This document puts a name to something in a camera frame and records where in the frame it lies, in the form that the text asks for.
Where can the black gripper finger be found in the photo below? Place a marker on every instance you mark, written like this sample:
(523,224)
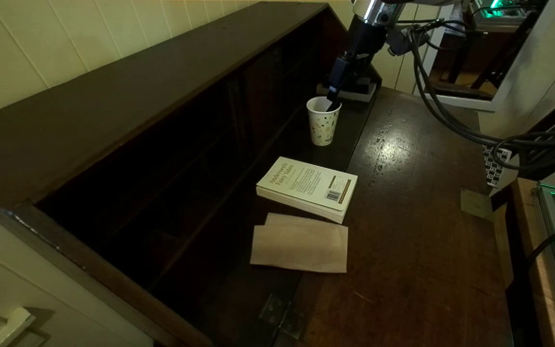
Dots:
(342,73)

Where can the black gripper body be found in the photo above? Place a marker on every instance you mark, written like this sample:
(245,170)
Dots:
(367,39)

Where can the dark marker pen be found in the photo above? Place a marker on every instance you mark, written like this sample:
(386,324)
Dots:
(334,104)

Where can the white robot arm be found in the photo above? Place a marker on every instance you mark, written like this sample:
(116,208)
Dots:
(372,8)

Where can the white dotted paper cup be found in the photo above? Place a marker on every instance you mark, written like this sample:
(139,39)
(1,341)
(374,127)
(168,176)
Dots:
(322,127)

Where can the white tray of black items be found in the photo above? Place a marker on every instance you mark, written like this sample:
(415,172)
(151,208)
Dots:
(363,95)

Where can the white paperback book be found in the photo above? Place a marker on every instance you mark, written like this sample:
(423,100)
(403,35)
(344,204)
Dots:
(303,183)

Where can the white perforated basket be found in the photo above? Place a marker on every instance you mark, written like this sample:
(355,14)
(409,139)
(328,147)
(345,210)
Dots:
(492,168)

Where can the small paper tag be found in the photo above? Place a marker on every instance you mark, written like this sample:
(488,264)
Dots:
(477,204)

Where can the dark wooden secretary desk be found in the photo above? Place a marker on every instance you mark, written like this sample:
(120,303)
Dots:
(97,116)

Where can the light wooden table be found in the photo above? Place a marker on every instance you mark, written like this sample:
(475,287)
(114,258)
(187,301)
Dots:
(534,257)

